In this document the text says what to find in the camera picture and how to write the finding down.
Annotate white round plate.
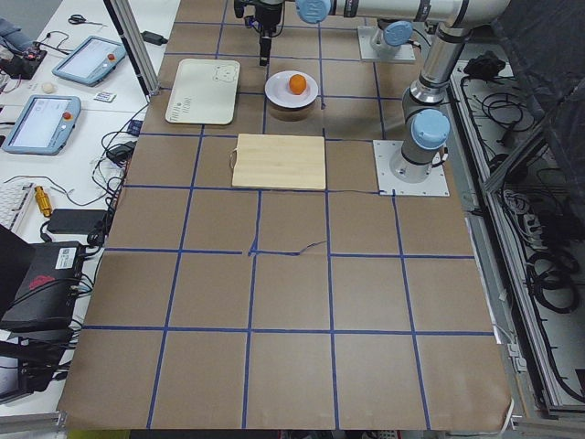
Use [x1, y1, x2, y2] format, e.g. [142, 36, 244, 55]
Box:
[264, 70, 319, 109]

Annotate orange fruit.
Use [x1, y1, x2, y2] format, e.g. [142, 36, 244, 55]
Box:
[288, 73, 307, 95]

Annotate far blue teach pendant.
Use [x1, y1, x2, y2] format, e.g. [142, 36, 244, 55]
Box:
[52, 36, 126, 86]

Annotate gold metal cylinder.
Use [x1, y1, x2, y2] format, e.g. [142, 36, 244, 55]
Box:
[35, 186, 53, 218]

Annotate near blue teach pendant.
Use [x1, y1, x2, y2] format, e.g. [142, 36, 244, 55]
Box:
[2, 95, 81, 155]

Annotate black power adapter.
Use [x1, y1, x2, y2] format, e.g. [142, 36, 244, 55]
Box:
[141, 30, 168, 46]

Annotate aluminium frame post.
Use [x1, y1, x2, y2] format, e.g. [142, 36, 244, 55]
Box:
[103, 0, 160, 97]

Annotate black computer box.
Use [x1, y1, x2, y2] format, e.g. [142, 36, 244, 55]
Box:
[1, 241, 85, 333]

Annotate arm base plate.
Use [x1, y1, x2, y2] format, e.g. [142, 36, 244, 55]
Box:
[373, 140, 450, 197]
[357, 26, 416, 64]

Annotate cream bear tray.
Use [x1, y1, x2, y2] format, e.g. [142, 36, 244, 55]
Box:
[165, 59, 240, 125]

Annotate bamboo cutting board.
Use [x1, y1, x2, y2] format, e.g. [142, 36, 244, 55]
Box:
[232, 134, 326, 190]

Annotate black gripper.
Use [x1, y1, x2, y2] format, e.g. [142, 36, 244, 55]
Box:
[233, 0, 284, 67]

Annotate blue teach pendant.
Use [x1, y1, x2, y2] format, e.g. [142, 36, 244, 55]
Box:
[2, 95, 81, 155]
[52, 36, 126, 86]

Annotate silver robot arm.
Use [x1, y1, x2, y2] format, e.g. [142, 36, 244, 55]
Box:
[369, 18, 430, 50]
[292, 1, 508, 141]

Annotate white keyboard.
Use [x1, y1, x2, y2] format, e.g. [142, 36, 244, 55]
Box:
[1, 182, 34, 232]

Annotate black scissors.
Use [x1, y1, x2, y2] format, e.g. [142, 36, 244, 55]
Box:
[68, 14, 106, 27]

